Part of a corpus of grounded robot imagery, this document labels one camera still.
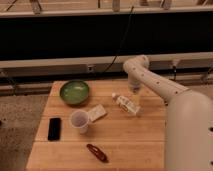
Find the white plastic cup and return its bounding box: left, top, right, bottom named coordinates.
left=70, top=110, right=90, bottom=134

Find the clear plastic bottle white label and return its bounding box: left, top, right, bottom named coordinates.
left=112, top=93, right=140, bottom=116

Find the white rectangular box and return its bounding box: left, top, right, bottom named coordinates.
left=88, top=104, right=107, bottom=122

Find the green bowl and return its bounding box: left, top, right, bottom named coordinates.
left=59, top=80, right=90, bottom=105

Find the black hanging cable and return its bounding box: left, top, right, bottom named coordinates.
left=101, top=5, right=135, bottom=74

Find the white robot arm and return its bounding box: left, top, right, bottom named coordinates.
left=123, top=55, right=213, bottom=171

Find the black smartphone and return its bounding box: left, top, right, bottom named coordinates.
left=48, top=118, right=61, bottom=141

